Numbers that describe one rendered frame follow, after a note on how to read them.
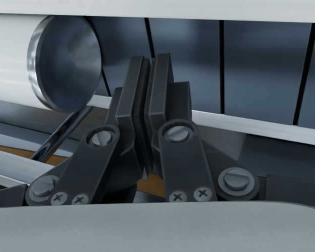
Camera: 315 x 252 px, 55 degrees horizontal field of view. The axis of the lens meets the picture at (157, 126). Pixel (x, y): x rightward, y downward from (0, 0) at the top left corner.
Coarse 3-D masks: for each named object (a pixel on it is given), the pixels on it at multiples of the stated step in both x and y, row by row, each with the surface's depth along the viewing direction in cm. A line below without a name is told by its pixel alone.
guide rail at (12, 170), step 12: (0, 156) 16; (12, 156) 16; (0, 168) 15; (12, 168) 15; (24, 168) 15; (36, 168) 15; (48, 168) 15; (0, 180) 16; (12, 180) 15; (24, 180) 14; (144, 192) 13
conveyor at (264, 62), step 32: (96, 32) 17; (128, 32) 16; (160, 32) 15; (192, 32) 15; (224, 32) 14; (256, 32) 13; (288, 32) 13; (192, 64) 16; (224, 64) 15; (256, 64) 14; (288, 64) 14; (192, 96) 17; (224, 96) 17; (256, 96) 16; (288, 96) 15
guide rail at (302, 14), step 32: (0, 0) 14; (32, 0) 13; (64, 0) 12; (96, 0) 12; (128, 0) 11; (160, 0) 10; (192, 0) 10; (224, 0) 10; (256, 0) 9; (288, 0) 9
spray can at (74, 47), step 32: (0, 32) 15; (32, 32) 14; (64, 32) 16; (0, 64) 15; (32, 64) 14; (64, 64) 16; (96, 64) 18; (0, 96) 16; (32, 96) 15; (64, 96) 16
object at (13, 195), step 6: (12, 186) 9; (18, 186) 9; (24, 186) 9; (0, 192) 9; (6, 192) 9; (12, 192) 9; (18, 192) 9; (24, 192) 9; (0, 198) 9; (6, 198) 9; (12, 198) 9; (18, 198) 9; (24, 198) 9; (0, 204) 9; (6, 204) 9; (12, 204) 9; (18, 204) 9; (24, 204) 9
